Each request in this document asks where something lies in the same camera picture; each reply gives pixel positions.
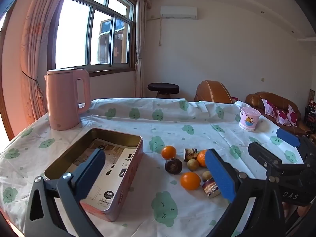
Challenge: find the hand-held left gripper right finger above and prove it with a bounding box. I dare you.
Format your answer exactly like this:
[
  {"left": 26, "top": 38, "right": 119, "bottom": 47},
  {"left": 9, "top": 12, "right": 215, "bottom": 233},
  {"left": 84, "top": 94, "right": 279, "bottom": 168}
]
[{"left": 205, "top": 149, "right": 287, "bottom": 237}]

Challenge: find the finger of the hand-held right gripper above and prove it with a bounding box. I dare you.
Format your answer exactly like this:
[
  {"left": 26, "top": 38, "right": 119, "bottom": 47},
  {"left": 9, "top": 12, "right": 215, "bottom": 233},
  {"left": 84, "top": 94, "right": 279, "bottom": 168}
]
[
  {"left": 248, "top": 142, "right": 307, "bottom": 176},
  {"left": 276, "top": 128, "right": 316, "bottom": 166}
]

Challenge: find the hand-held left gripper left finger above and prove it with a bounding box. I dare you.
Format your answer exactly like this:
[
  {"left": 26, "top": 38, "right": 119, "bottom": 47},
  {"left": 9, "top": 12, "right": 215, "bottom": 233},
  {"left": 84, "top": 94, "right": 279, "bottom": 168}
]
[{"left": 23, "top": 148, "right": 106, "bottom": 237}]

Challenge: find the small printed tub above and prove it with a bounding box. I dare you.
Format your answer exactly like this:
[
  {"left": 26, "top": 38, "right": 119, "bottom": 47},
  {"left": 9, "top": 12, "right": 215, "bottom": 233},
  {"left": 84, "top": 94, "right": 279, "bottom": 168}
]
[
  {"left": 184, "top": 148, "right": 198, "bottom": 163},
  {"left": 202, "top": 177, "right": 221, "bottom": 199}
]

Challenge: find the orange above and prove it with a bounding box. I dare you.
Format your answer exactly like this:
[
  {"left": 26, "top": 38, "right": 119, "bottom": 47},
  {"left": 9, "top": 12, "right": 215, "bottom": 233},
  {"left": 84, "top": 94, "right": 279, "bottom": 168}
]
[
  {"left": 197, "top": 150, "right": 209, "bottom": 167},
  {"left": 180, "top": 172, "right": 201, "bottom": 190},
  {"left": 162, "top": 146, "right": 177, "bottom": 160}
]

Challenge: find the pink rectangular tin box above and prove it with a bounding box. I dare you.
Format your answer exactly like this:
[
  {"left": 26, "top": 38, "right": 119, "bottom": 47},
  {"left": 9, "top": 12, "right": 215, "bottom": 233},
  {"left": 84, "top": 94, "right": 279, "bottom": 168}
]
[{"left": 44, "top": 128, "right": 144, "bottom": 222}]

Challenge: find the dark brown round fruit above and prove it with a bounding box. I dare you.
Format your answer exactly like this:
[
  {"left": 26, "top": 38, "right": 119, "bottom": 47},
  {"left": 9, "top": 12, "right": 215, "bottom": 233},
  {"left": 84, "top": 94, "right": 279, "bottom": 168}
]
[{"left": 165, "top": 158, "right": 183, "bottom": 175}]

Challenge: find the person's right hand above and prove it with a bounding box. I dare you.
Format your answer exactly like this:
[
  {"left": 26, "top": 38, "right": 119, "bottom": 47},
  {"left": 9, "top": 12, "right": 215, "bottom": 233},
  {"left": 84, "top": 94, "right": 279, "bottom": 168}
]
[{"left": 283, "top": 202, "right": 314, "bottom": 219}]

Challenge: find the pink floral cushion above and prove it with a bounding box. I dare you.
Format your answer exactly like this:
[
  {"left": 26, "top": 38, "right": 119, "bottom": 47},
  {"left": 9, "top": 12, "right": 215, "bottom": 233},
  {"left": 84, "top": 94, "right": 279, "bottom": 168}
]
[{"left": 262, "top": 99, "right": 298, "bottom": 127}]

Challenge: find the dark cluttered shelf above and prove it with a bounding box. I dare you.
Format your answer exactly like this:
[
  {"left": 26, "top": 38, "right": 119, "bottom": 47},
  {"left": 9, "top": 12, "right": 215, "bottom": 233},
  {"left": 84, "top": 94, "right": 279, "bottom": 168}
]
[{"left": 304, "top": 89, "right": 316, "bottom": 134}]

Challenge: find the pink cartoon print cup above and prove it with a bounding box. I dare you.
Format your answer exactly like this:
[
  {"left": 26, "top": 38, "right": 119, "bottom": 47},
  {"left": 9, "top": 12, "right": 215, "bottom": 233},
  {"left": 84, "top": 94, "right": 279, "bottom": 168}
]
[{"left": 239, "top": 106, "right": 261, "bottom": 132}]

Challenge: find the brown leather sofa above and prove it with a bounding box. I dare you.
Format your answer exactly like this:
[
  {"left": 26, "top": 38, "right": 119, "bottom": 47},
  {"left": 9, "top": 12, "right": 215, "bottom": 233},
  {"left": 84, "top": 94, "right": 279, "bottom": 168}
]
[{"left": 245, "top": 91, "right": 312, "bottom": 135}]

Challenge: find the white tablecloth green cloud print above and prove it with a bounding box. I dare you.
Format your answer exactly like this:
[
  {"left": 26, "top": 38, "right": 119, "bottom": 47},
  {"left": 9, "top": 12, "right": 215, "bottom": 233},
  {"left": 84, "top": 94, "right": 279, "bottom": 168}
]
[{"left": 0, "top": 97, "right": 316, "bottom": 237}]

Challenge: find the pink electric kettle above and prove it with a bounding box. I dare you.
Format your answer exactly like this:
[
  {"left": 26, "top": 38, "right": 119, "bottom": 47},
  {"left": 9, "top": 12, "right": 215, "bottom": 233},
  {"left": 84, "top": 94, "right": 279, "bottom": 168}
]
[{"left": 44, "top": 68, "right": 91, "bottom": 131}]

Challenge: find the brown leather armchair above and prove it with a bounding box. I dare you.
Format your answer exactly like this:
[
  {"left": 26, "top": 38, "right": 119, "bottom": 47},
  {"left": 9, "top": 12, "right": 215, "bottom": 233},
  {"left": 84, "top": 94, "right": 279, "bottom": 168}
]
[{"left": 194, "top": 80, "right": 237, "bottom": 103}]

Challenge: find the dark round stool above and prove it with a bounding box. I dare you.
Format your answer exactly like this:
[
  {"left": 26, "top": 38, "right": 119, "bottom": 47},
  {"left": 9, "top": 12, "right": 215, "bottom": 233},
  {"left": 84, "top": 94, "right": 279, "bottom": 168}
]
[{"left": 148, "top": 82, "right": 180, "bottom": 99}]

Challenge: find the sliding glass window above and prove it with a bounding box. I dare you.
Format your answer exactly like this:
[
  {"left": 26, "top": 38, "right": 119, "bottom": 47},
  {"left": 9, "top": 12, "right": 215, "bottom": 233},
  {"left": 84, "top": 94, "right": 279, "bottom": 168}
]
[{"left": 48, "top": 0, "right": 137, "bottom": 77}]

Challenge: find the white curtain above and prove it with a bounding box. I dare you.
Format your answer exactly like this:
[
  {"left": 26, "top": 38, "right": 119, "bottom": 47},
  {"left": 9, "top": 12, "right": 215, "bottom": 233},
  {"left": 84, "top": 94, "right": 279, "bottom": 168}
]
[{"left": 134, "top": 0, "right": 149, "bottom": 98}]

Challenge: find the pink patterned curtain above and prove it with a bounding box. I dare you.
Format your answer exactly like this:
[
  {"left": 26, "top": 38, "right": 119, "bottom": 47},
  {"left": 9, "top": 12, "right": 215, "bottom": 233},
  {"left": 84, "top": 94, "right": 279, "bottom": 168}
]
[{"left": 20, "top": 0, "right": 72, "bottom": 126}]

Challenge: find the white air conditioner pipe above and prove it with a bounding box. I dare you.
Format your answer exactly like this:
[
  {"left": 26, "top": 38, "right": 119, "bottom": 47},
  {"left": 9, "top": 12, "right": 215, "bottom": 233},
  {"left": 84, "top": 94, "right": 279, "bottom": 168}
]
[{"left": 148, "top": 17, "right": 163, "bottom": 46}]

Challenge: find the white wall air conditioner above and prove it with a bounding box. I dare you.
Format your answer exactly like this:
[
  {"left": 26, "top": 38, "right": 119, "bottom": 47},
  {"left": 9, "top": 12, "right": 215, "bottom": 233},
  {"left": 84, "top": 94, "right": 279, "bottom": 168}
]
[{"left": 160, "top": 6, "right": 198, "bottom": 19}]

